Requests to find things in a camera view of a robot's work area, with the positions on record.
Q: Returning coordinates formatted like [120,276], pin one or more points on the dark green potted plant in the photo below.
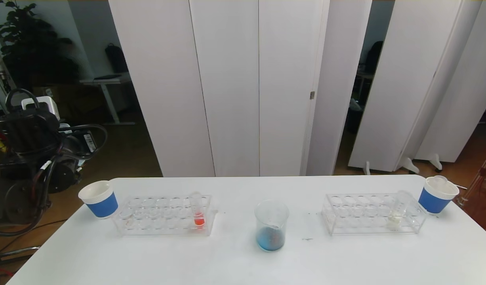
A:
[29,51]

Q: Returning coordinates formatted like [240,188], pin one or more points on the white office desk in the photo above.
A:
[106,82]

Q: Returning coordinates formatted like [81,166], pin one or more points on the black backpack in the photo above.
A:
[116,59]

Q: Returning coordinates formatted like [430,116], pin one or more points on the clear glass beaker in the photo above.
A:
[270,239]

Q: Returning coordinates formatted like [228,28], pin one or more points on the red liquid test tube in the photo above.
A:
[199,220]

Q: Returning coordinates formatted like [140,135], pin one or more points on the white partition panel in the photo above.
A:
[401,79]
[227,79]
[468,99]

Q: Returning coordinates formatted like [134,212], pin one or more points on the clear acrylic test tube rack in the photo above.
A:
[365,222]
[167,222]

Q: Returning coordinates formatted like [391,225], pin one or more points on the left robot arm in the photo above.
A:
[29,134]

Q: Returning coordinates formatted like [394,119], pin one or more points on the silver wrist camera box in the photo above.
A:
[44,106]

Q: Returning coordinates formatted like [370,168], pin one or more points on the brown metal stand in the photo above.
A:
[481,172]

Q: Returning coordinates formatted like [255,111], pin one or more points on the black chair backrest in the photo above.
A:
[373,57]

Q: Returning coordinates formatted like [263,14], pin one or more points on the brown cardboard box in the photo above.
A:
[64,97]

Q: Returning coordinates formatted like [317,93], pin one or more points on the white blue paper cup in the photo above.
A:
[433,202]
[102,204]

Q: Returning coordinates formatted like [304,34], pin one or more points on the clear plastic test tube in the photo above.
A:
[437,181]

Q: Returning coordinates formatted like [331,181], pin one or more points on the black laptop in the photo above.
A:
[108,77]

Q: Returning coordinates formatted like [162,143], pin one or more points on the white machine with base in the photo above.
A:
[3,81]

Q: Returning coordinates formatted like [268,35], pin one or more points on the yellow liquid test tube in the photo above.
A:
[394,221]

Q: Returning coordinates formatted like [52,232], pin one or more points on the silver metal frame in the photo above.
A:
[17,252]

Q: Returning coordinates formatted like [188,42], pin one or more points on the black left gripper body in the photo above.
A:
[90,142]

